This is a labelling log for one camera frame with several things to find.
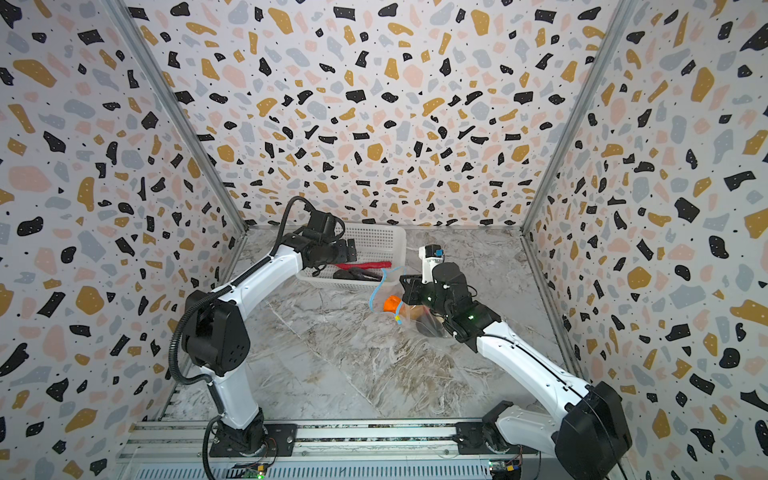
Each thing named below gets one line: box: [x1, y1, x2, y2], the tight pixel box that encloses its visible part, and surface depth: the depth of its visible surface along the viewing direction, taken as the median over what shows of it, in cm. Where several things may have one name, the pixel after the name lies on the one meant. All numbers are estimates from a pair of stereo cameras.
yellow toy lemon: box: [409, 304, 425, 319], surface depth 84 cm
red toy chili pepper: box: [335, 261, 392, 270], surface depth 108 cm
